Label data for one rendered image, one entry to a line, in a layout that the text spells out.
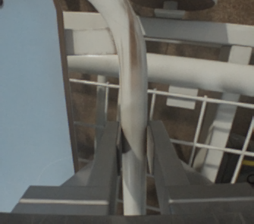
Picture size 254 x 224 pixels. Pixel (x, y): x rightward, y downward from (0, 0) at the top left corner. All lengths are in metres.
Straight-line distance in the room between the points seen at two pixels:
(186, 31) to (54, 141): 0.24
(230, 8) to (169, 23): 0.51
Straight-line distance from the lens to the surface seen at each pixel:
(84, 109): 0.88
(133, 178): 0.17
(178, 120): 0.81
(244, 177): 0.58
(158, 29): 0.30
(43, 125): 0.17
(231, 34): 0.31
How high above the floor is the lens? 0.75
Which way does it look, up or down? 70 degrees down
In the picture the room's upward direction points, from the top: 142 degrees counter-clockwise
